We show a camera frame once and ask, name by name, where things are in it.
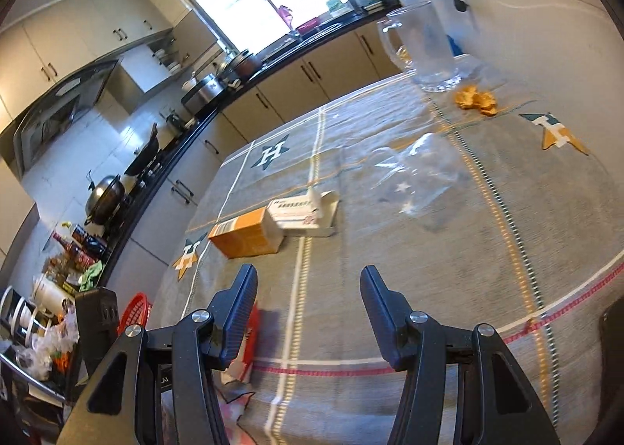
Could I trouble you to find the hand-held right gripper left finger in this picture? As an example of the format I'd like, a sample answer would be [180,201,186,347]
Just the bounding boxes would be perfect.
[58,264,259,445]

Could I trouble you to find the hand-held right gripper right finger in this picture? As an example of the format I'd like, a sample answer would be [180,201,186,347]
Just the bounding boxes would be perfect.
[360,266,559,445]

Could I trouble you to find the red plastic mesh basket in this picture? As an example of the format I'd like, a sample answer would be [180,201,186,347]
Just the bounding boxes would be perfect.
[117,291,153,336]

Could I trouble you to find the red foil snack bag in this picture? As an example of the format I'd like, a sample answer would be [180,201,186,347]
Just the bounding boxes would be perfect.
[244,303,266,368]

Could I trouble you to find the pile of plastic bags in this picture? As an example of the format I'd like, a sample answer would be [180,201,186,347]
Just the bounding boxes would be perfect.
[10,308,79,378]

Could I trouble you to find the green cloth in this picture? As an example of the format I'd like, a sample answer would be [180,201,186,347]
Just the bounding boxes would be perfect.
[77,260,104,291]

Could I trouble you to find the white thermos jug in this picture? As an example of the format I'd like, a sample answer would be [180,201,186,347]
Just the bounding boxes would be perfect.
[32,274,74,319]

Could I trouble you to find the grey star printed tablecloth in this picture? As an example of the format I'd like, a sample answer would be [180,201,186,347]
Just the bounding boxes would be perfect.
[156,52,624,445]

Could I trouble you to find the cluster of sauce bottles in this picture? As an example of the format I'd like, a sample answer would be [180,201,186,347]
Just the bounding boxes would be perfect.
[49,223,108,270]

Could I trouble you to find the orange cardboard box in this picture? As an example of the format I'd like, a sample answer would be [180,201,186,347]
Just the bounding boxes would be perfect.
[208,207,284,259]

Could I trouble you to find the small white cardboard box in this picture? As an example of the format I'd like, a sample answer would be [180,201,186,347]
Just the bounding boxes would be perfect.
[267,190,340,237]

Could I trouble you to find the steel wok with lid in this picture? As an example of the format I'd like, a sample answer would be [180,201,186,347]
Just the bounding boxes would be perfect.
[84,172,128,226]

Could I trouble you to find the black frying pan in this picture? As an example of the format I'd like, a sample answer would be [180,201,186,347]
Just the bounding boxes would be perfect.
[126,126,164,177]

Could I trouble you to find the black kitchen countertop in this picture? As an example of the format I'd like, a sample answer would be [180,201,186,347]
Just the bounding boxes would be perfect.
[95,0,405,275]

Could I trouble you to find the beige lower kitchen cabinets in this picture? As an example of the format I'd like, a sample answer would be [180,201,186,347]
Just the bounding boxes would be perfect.
[112,0,415,280]

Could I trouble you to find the beige kitchen cabinets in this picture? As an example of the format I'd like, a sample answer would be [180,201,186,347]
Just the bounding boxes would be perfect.
[112,0,415,280]
[0,0,196,114]

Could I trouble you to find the steel range hood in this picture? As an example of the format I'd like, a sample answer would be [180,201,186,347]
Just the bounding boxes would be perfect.
[12,60,122,177]

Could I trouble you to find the silver rice cooker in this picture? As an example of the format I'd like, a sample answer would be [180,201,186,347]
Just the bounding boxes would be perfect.
[181,73,226,109]

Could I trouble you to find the orange snack pieces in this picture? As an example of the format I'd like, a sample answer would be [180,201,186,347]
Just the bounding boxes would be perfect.
[454,84,499,117]

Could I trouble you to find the black metal chair back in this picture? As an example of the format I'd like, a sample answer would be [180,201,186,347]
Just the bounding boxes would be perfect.
[597,301,624,445]

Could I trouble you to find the brown cooking pot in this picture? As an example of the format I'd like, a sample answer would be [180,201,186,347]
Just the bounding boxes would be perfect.
[222,49,261,80]

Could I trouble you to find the clear glass pitcher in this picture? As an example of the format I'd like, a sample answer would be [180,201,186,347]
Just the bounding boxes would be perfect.
[376,0,464,94]

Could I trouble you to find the stack of white dishes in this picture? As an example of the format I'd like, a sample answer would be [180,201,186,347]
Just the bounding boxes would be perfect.
[149,43,188,73]

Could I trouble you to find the beige upper kitchen cabinets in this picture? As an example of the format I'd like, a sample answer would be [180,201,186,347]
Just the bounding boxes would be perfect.
[0,0,196,114]

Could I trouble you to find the white wire dish rack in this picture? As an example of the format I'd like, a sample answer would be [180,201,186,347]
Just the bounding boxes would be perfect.
[0,285,35,343]

